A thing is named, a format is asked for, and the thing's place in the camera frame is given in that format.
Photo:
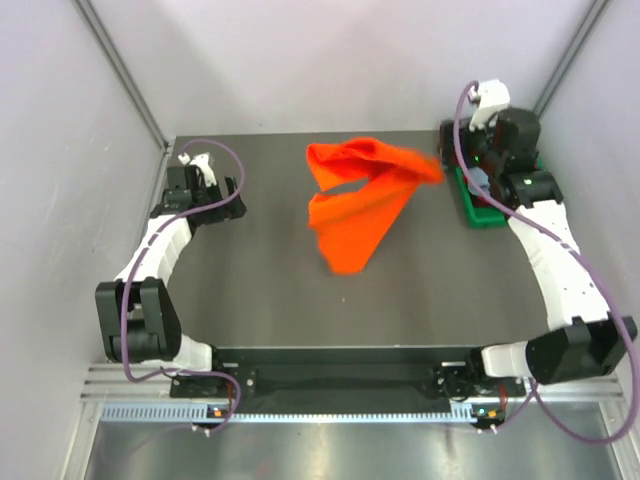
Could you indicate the magenta t shirt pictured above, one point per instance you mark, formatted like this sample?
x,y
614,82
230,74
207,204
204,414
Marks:
x,y
480,203

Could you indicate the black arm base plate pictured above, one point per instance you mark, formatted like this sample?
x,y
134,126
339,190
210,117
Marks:
x,y
356,380

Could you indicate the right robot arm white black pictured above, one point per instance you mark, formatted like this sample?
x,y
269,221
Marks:
x,y
583,339

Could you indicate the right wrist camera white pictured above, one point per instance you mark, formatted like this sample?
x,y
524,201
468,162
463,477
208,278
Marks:
x,y
490,98

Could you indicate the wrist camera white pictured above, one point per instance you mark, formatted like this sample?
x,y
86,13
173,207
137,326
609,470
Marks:
x,y
490,98
203,163

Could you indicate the green plastic bin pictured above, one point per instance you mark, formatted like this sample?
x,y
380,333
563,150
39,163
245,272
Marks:
x,y
480,215

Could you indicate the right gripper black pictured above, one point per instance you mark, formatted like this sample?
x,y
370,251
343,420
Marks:
x,y
468,135

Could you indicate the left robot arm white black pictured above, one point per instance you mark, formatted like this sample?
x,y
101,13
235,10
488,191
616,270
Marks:
x,y
135,309

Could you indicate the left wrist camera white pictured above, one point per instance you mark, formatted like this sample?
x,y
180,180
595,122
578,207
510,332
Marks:
x,y
203,163

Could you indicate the grey slotted cable duct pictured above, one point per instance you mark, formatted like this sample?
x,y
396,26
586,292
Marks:
x,y
206,414

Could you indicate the orange t shirt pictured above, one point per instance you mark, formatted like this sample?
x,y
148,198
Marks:
x,y
364,184

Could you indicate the grey blue t shirt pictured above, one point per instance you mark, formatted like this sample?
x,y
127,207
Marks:
x,y
481,179

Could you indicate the aluminium frame rail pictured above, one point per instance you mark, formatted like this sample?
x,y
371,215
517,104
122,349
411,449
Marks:
x,y
108,382

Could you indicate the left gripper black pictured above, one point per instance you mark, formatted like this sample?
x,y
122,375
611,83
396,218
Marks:
x,y
233,211

